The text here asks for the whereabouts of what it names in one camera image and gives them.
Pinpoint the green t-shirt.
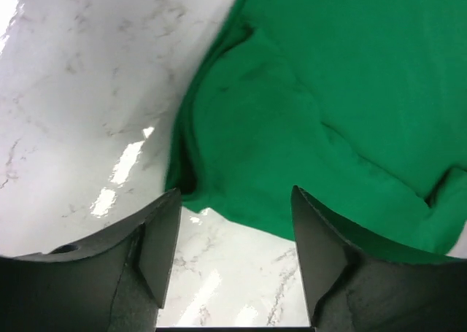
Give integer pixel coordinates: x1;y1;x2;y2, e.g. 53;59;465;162
165;0;466;255

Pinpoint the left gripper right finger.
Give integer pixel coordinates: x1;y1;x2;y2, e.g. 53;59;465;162
290;187;466;331

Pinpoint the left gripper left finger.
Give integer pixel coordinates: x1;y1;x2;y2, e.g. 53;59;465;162
1;189;182;331

